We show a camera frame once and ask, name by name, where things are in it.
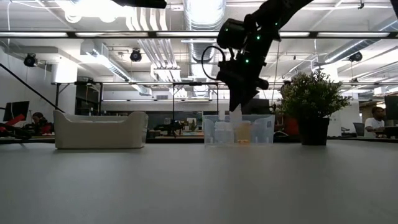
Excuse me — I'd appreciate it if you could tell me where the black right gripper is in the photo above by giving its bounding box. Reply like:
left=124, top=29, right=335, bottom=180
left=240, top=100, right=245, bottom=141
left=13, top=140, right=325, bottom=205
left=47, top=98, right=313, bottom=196
left=216, top=57, right=270, bottom=113

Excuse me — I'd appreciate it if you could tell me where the clear plastic pill jar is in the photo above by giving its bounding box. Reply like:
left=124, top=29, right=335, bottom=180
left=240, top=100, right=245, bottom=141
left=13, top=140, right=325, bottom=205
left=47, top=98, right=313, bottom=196
left=229, top=104, right=244, bottom=123
left=213, top=121, right=234, bottom=146

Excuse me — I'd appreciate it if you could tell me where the amber pill bottle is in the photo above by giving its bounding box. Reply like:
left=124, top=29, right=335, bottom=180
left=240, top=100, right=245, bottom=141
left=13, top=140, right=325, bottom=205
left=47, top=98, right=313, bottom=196
left=237, top=120, right=252, bottom=144

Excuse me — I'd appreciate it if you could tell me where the clear plastic bin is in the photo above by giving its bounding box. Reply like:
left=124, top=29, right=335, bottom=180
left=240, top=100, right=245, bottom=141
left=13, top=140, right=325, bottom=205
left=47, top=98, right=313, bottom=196
left=202, top=114, right=276, bottom=147

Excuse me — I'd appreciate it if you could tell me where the white opaque plastic bin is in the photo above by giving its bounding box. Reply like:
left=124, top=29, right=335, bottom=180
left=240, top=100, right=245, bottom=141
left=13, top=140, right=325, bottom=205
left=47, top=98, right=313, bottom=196
left=52, top=110, right=149, bottom=150

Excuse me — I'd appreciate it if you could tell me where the black computer monitor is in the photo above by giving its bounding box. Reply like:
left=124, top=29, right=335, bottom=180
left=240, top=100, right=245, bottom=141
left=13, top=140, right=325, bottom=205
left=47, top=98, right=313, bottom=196
left=245, top=98, right=271, bottom=115
left=384, top=95, right=398, bottom=121

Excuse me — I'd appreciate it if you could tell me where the black ceiling spotlight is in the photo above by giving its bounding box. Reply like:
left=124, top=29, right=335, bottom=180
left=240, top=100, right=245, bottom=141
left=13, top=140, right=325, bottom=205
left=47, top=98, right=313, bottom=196
left=23, top=53, right=37, bottom=68
left=129, top=48, right=143, bottom=63
left=348, top=51, right=363, bottom=63

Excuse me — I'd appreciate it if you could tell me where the potted green plant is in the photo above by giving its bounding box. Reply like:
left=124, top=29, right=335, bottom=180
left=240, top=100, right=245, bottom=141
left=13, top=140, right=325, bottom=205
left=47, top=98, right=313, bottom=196
left=278, top=70, right=352, bottom=146

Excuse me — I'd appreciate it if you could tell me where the grey table mat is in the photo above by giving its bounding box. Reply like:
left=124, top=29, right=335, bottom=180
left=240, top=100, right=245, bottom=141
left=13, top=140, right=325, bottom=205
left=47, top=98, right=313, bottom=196
left=0, top=138, right=398, bottom=224

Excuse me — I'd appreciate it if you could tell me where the person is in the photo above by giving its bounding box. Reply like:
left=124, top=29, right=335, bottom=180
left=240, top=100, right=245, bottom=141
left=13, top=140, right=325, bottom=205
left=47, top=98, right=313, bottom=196
left=29, top=111, right=53, bottom=136
left=364, top=106, right=389, bottom=138

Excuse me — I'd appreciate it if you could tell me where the tilted black monitor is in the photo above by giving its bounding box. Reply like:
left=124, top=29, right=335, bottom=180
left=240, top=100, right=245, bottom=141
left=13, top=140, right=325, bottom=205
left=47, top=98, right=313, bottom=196
left=2, top=100, right=30, bottom=123

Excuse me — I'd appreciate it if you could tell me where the distant black frame stand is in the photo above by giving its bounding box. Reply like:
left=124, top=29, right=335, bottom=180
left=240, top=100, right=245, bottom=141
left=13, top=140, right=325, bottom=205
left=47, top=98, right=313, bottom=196
left=172, top=82, right=220, bottom=138

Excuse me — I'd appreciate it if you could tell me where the silver ceiling air duct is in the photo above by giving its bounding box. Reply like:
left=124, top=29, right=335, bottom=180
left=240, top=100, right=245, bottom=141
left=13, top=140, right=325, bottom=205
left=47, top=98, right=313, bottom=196
left=322, top=12, right=398, bottom=65
left=183, top=0, right=226, bottom=99

